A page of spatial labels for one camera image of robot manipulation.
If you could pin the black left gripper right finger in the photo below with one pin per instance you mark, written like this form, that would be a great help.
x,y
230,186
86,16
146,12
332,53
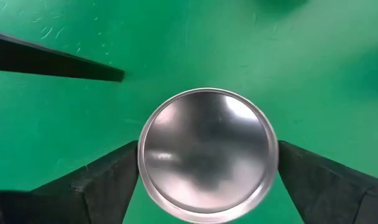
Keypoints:
x,y
332,193

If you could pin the green table mat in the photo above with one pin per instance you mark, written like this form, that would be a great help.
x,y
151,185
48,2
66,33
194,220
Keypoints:
x,y
238,46

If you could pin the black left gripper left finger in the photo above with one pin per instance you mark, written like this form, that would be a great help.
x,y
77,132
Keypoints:
x,y
83,193

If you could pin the silver tin can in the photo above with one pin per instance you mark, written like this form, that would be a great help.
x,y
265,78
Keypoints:
x,y
207,155

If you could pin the wooden tray board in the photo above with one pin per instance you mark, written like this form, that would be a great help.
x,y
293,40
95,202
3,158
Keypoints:
x,y
36,59

